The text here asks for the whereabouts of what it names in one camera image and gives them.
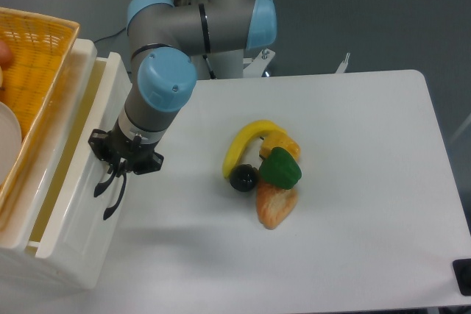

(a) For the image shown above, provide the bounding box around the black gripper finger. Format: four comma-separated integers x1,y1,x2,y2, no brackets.
116,151,164,177
88,129,117,174

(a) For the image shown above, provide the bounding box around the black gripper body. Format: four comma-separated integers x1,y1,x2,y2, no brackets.
106,124,155,163

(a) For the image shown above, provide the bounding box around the black top drawer handle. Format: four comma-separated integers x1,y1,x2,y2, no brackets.
93,166,118,198

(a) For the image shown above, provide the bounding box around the black drawer handle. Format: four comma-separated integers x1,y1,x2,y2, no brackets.
93,166,118,198
102,174,127,221

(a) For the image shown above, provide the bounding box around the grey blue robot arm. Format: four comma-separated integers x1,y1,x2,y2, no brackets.
89,0,277,179

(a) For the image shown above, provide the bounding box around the white drawer cabinet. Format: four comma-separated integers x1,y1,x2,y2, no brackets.
1,39,110,289

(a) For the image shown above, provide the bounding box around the yellow toy banana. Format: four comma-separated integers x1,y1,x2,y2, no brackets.
222,120,287,179

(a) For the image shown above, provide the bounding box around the white plate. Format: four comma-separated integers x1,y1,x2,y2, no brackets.
0,103,22,183

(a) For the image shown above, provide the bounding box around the black toy plum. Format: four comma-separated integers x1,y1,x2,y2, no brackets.
229,164,259,193

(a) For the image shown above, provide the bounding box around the yellow woven basket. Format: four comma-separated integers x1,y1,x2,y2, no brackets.
1,7,80,217

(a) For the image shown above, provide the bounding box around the orange toy pepper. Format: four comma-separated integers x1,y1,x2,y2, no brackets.
259,131,301,161

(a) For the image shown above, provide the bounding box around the green toy pepper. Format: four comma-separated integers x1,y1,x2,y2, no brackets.
259,147,302,190

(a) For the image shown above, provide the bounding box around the orange toy strawberry slice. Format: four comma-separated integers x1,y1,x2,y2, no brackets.
255,179,298,230

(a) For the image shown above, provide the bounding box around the red toy apple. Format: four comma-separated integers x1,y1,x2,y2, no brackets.
0,40,13,68

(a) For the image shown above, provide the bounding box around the black corner device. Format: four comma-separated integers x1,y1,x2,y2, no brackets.
452,259,471,296

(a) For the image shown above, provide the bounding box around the black lower drawer handle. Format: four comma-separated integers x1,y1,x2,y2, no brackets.
102,174,127,221

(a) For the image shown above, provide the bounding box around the black cable on floor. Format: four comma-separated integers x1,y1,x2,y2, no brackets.
91,29,130,76

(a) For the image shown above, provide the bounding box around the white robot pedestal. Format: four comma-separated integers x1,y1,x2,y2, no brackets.
191,49,244,80

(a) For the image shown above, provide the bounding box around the white table frame bracket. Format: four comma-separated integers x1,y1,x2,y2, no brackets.
336,52,350,74

